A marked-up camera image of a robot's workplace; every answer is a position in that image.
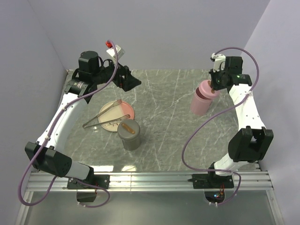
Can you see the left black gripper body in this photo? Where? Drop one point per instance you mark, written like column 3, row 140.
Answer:
column 104, row 74

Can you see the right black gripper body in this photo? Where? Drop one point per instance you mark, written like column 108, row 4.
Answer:
column 217, row 78

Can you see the pink round lid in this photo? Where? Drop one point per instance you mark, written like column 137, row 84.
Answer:
column 204, row 91

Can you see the metal serving tongs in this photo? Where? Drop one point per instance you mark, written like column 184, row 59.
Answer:
column 94, row 124

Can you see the pink cylindrical container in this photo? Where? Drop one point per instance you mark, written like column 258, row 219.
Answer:
column 199, row 105

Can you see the grey round lid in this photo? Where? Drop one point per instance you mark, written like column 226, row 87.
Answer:
column 128, row 130

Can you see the grey cylindrical container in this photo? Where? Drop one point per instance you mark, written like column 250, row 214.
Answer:
column 131, row 144

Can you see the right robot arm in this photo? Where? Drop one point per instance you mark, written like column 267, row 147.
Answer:
column 253, row 139

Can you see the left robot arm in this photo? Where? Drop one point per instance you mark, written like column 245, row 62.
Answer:
column 46, row 153

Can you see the pink and cream plate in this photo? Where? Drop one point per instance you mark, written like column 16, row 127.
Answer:
column 116, row 112

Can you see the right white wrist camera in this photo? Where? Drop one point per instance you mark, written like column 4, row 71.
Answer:
column 219, row 62

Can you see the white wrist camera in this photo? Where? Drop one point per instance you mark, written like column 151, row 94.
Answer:
column 219, row 62
column 114, row 51

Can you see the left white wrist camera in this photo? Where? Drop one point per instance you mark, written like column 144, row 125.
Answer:
column 114, row 51

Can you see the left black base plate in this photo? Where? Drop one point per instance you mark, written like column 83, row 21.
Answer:
column 99, row 180

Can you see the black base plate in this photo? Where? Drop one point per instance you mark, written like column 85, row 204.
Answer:
column 199, row 181
column 99, row 180

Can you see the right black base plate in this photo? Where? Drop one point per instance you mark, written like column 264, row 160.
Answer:
column 199, row 181

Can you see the aluminium mounting rail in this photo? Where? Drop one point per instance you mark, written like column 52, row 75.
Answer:
column 151, row 182

